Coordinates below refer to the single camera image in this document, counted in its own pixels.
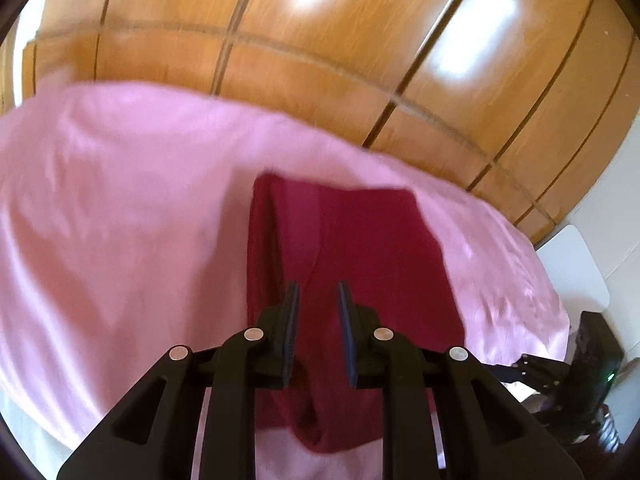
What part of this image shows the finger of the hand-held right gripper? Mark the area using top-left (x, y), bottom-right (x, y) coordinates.
top-left (492, 354), bottom-right (572, 402)

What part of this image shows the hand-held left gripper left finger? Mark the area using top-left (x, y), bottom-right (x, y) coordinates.
top-left (57, 280), bottom-right (301, 480)

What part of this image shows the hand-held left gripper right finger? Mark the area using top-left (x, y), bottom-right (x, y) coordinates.
top-left (338, 280), bottom-right (584, 480)

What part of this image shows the maroon long-sleeved shirt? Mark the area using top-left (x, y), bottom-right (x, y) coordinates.
top-left (247, 174), bottom-right (466, 456)

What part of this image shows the person's right forearm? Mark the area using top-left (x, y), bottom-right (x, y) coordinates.
top-left (592, 402), bottom-right (627, 457)

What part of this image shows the white rounded board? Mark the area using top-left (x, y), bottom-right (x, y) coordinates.
top-left (536, 225), bottom-right (612, 313)

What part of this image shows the pink bed sheet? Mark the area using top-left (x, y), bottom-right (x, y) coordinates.
top-left (0, 80), bottom-right (572, 480)

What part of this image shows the wooden wardrobe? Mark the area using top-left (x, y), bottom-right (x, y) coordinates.
top-left (0, 0), bottom-right (640, 247)

